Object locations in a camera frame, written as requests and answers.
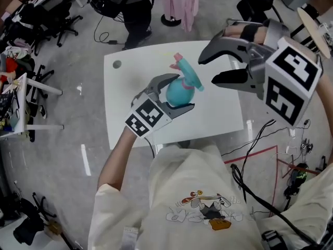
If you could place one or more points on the person's left forearm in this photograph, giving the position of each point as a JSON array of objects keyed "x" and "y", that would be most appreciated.
[{"x": 118, "y": 160}]

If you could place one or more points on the black device with green marks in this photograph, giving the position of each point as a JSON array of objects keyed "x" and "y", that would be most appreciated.
[{"x": 299, "y": 177}]

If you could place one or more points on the pink garment on stand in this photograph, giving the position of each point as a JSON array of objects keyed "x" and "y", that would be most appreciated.
[{"x": 183, "y": 1}]

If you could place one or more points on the black and white shoe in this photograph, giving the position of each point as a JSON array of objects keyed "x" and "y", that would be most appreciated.
[{"x": 43, "y": 111}]

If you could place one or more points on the black round stand base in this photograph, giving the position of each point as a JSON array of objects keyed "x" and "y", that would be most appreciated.
[{"x": 170, "y": 20}]

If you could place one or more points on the person's cream printed t-shirt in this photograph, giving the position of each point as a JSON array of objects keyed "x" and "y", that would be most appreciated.
[{"x": 187, "y": 181}]

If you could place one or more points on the teal and pink spray head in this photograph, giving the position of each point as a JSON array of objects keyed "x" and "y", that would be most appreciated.
[{"x": 190, "y": 73}]

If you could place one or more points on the white cluttered desk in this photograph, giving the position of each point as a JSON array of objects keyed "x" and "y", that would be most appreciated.
[{"x": 19, "y": 105}]

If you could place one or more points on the teal round spray bottle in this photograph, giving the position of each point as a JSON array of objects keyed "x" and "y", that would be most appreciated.
[{"x": 179, "y": 94}]

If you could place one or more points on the black office chair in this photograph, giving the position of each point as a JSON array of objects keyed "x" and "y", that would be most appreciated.
[
  {"x": 49, "y": 22},
  {"x": 28, "y": 217},
  {"x": 256, "y": 1}
]

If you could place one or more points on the person's right forearm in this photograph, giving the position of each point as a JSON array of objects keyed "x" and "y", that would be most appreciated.
[{"x": 325, "y": 100}]

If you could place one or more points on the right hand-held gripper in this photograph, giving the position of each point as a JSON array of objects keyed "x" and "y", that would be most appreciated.
[{"x": 288, "y": 82}]

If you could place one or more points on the round wooden table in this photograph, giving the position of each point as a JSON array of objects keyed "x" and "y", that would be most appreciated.
[{"x": 312, "y": 29}]

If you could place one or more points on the person's right hand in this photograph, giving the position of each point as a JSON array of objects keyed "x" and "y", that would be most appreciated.
[{"x": 247, "y": 31}]

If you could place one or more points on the black bag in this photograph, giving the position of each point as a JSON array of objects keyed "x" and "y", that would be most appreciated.
[{"x": 104, "y": 5}]

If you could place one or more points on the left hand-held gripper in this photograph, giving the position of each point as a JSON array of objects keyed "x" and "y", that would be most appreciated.
[{"x": 148, "y": 118}]

